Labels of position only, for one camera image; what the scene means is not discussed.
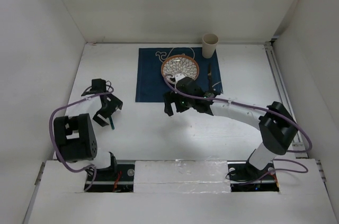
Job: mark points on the fork with green handle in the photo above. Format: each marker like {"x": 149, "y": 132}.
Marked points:
{"x": 111, "y": 123}

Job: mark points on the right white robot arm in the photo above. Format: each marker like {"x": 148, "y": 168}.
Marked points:
{"x": 275, "y": 124}

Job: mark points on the black knife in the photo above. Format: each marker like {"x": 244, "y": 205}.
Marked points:
{"x": 210, "y": 85}

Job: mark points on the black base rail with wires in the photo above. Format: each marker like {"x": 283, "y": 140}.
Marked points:
{"x": 176, "y": 176}

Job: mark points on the dark blue printed cloth napkin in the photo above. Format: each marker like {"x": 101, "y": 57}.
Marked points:
{"x": 150, "y": 83}

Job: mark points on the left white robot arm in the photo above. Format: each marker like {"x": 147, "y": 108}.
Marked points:
{"x": 72, "y": 133}

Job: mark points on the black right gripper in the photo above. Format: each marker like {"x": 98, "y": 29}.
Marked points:
{"x": 169, "y": 98}

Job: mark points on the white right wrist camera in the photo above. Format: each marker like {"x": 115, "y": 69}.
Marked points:
{"x": 177, "y": 78}

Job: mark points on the floral plate with orange rim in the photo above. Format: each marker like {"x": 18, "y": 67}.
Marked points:
{"x": 179, "y": 65}

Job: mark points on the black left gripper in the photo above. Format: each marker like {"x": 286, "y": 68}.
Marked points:
{"x": 114, "y": 104}

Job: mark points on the aluminium rail at right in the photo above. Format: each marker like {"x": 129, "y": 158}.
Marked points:
{"x": 298, "y": 142}

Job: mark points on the beige paper cup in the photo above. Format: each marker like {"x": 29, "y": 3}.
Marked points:
{"x": 209, "y": 44}

